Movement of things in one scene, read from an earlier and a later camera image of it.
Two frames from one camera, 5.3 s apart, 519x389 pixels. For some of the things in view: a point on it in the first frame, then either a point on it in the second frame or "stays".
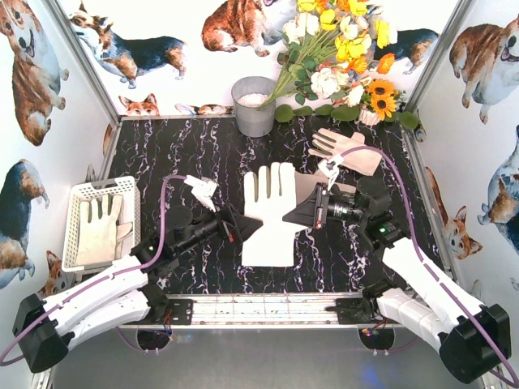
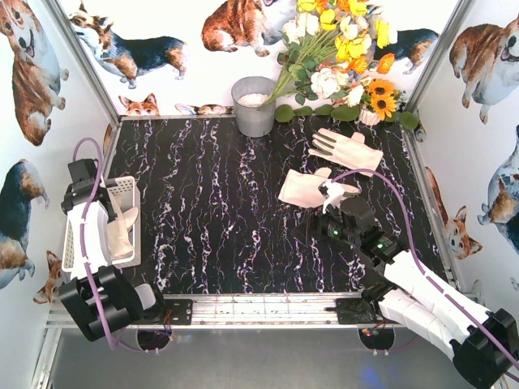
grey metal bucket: (247, 93) stays
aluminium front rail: (276, 311) stays
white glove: (272, 244) → (120, 244)
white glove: (362, 162) stays
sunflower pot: (380, 99) stays
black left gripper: (230, 226) → (79, 194)
